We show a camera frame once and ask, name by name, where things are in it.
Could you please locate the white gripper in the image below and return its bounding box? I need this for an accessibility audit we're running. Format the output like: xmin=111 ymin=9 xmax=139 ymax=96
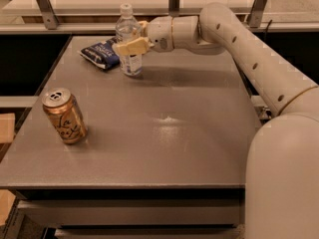
xmin=113 ymin=16 xmax=173 ymax=56

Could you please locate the clear plastic water bottle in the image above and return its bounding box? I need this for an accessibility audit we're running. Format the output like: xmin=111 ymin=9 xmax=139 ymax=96
xmin=116 ymin=3 xmax=143 ymax=77

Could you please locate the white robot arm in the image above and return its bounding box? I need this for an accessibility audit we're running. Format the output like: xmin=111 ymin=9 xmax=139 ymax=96
xmin=115 ymin=3 xmax=319 ymax=239

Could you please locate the blue chip bag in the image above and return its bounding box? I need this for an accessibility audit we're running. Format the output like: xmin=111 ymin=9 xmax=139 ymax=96
xmin=79 ymin=37 xmax=120 ymax=72

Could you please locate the gold soda can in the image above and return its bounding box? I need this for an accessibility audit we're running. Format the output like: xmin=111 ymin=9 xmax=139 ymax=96
xmin=42 ymin=88 xmax=88 ymax=144

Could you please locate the grey drawer cabinet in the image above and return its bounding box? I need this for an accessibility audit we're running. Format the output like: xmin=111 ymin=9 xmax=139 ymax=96
xmin=0 ymin=37 xmax=259 ymax=231

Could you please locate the wooden box at left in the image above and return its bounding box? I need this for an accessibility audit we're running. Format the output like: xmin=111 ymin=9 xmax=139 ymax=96
xmin=0 ymin=113 xmax=17 ymax=162

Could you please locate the left metal bracket post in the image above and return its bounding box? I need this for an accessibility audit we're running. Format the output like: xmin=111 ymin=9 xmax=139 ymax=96
xmin=36 ymin=0 xmax=59 ymax=30

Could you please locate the right metal bracket post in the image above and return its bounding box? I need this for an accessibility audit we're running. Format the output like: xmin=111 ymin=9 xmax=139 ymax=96
xmin=247 ymin=0 xmax=268 ymax=28

